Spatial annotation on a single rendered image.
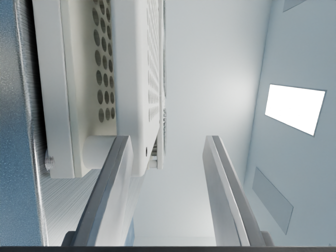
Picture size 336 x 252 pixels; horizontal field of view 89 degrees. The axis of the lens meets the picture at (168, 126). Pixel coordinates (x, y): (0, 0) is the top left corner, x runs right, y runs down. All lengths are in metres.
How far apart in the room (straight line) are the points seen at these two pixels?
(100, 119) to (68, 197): 0.08
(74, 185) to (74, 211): 0.02
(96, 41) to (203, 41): 3.66
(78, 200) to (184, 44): 3.66
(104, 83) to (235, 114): 3.97
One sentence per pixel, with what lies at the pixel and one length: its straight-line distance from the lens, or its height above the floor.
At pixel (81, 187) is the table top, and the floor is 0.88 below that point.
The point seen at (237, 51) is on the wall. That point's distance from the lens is 3.99.
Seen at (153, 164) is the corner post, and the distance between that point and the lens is 0.59.
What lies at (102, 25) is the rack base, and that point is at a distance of 0.21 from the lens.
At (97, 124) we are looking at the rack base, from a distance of 0.17.
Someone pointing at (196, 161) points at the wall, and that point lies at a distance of 4.32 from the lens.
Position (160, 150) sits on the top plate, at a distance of 0.57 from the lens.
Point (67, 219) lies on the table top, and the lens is 0.20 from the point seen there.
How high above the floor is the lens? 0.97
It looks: level
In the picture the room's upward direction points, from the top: 90 degrees clockwise
